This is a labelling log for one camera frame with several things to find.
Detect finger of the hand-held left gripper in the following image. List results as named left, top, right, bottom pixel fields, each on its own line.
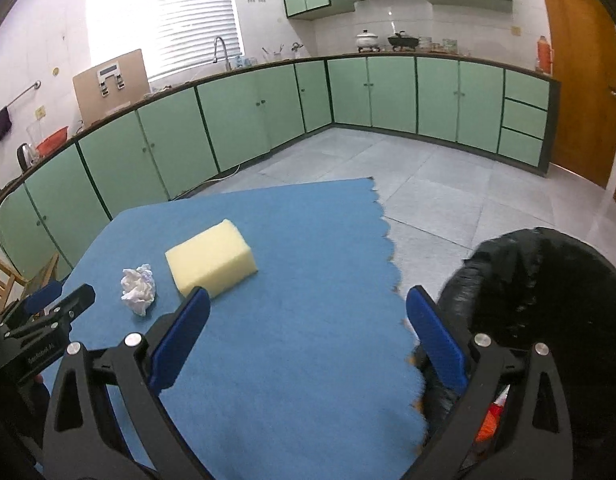
left=3, top=284, right=96, bottom=338
left=0, top=280, right=64, bottom=323

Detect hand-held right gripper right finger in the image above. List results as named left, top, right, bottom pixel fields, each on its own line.
left=405, top=285, right=573, bottom=480

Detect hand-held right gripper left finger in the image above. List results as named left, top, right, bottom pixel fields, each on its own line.
left=42, top=286, right=212, bottom=480

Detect white tissue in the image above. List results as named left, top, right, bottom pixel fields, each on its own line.
left=120, top=263, right=157, bottom=317

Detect black bag trash bin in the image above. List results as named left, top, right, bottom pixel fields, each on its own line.
left=413, top=227, right=616, bottom=480

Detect wooden chair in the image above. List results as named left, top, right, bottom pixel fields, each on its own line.
left=0, top=247, right=60, bottom=321

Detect yellow sponge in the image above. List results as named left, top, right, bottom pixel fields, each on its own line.
left=165, top=218, right=259, bottom=300

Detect blue table cloth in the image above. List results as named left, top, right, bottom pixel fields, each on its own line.
left=38, top=176, right=429, bottom=480

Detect electric kettle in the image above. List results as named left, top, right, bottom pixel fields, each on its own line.
left=16, top=142, right=39, bottom=173

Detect red basin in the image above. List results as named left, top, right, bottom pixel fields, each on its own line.
left=35, top=127, right=70, bottom=156

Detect cardboard box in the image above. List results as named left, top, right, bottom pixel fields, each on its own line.
left=72, top=49, right=150, bottom=126

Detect green kitchen cabinet run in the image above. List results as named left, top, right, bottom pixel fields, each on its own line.
left=0, top=55, right=561, bottom=281

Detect metal faucet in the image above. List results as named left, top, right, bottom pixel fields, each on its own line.
left=213, top=36, right=233, bottom=72

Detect row of jars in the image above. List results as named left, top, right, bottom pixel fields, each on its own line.
left=419, top=36, right=461, bottom=55

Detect window blinds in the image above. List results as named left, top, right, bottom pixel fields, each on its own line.
left=85, top=0, right=243, bottom=83

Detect black wok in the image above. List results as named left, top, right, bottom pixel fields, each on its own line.
left=387, top=31, right=419, bottom=52

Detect orange thermos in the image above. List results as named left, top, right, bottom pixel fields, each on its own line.
left=535, top=36, right=551, bottom=73

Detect wooden door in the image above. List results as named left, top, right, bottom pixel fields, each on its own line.
left=534, top=0, right=616, bottom=190

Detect white cooking pot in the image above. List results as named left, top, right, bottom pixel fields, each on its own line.
left=355, top=30, right=381, bottom=53

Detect metal towel rail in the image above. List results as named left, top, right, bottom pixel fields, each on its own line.
left=0, top=80, right=41, bottom=111

